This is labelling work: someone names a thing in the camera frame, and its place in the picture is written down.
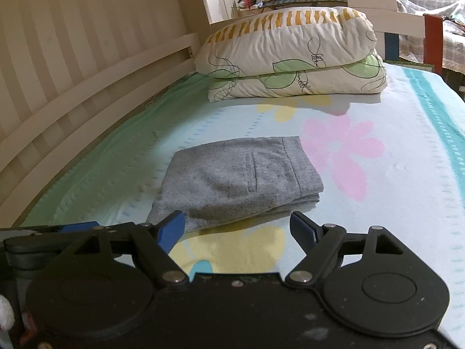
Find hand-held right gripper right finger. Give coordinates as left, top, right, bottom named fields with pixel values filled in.
left=285, top=211, right=407, bottom=289

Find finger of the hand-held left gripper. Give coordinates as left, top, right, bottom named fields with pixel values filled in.
left=34, top=221, right=100, bottom=238

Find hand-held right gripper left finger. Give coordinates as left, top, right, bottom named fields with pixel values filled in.
left=73, top=210, right=190, bottom=289

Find grey pants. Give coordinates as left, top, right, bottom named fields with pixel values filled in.
left=145, top=136, right=325, bottom=233

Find floral pastel bedsheet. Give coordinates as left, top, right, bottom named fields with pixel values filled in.
left=18, top=62, right=465, bottom=339

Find wooden bed headboard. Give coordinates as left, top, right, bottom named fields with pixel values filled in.
left=0, top=0, right=211, bottom=228

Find folded floral quilt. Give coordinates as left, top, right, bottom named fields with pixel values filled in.
left=195, top=6, right=388, bottom=101

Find blue wooden panel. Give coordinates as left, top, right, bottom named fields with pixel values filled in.
left=385, top=32, right=399, bottom=62

